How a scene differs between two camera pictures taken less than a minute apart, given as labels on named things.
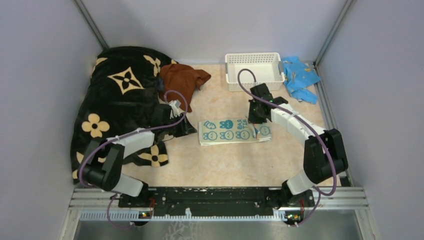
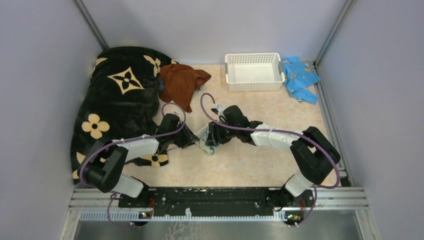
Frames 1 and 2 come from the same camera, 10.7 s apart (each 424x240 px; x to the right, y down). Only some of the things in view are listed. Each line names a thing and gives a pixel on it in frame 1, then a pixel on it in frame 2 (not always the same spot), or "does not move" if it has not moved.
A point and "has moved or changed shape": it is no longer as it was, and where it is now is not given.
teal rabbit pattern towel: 235,131 has moved or changed shape
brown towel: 181,78 does not move
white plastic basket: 268,67 does not move
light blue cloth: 298,75 does not move
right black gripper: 252,119 to 214,137
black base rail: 218,201 does not move
